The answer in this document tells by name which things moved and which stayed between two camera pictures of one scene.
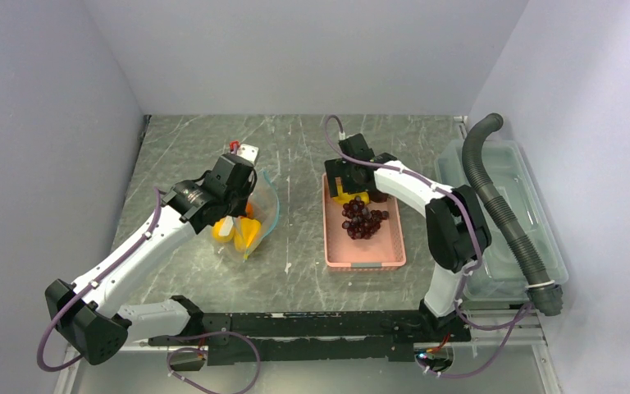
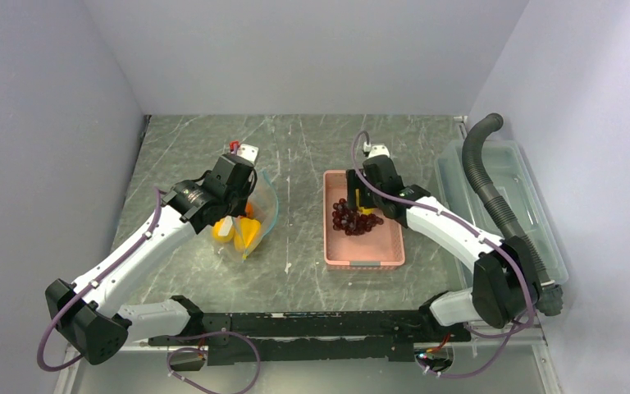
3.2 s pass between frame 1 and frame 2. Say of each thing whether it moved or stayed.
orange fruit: stayed
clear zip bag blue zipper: stayed
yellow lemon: stayed
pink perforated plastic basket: stayed
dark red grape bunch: moved
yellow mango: moved
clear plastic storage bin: stayed
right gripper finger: moved
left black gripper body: stayed
